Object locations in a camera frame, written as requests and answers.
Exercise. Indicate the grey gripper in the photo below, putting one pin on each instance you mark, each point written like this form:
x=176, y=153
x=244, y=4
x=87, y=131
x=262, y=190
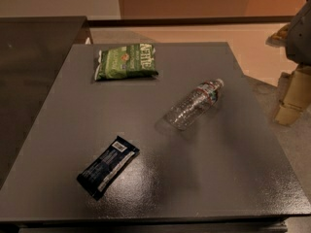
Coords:
x=300, y=39

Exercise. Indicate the clear plastic water bottle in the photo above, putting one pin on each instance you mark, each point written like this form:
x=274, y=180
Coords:
x=200, y=100

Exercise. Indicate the green snack bag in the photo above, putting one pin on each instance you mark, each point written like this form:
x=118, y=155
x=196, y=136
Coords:
x=133, y=61

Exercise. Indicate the dark blue snack bar wrapper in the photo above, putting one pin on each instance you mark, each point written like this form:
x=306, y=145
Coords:
x=96, y=178

